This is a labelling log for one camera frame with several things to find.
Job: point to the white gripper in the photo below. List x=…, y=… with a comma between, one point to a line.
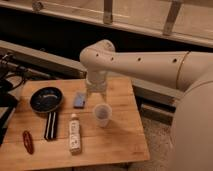
x=100, y=88

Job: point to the white labelled plastic bottle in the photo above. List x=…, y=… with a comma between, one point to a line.
x=74, y=135

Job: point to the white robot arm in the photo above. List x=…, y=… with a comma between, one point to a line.
x=190, y=72

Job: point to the blue sponge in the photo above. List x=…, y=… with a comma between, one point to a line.
x=79, y=100

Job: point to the clear plastic cup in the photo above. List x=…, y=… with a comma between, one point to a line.
x=102, y=113

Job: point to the black frying pan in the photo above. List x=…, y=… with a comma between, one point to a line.
x=47, y=100

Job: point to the metal window frame rail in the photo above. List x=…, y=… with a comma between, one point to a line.
x=189, y=21

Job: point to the black equipment with cables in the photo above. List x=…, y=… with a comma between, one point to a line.
x=7, y=100

